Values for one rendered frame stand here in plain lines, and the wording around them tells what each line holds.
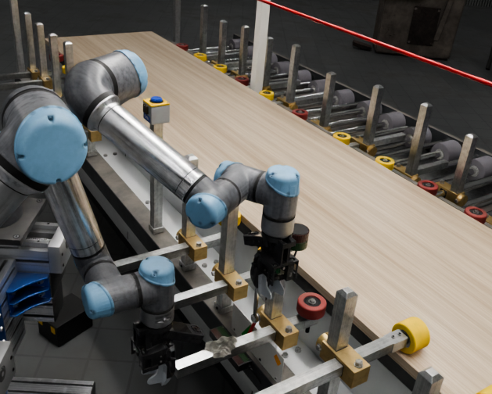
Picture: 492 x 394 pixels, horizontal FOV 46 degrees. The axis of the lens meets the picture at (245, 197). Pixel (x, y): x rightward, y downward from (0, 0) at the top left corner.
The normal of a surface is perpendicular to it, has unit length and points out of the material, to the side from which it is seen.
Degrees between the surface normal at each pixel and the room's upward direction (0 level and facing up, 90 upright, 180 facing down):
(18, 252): 90
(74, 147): 85
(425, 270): 0
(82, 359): 0
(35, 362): 0
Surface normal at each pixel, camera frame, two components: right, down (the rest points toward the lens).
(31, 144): 0.57, 0.36
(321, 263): 0.07, -0.87
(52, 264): 0.00, 0.48
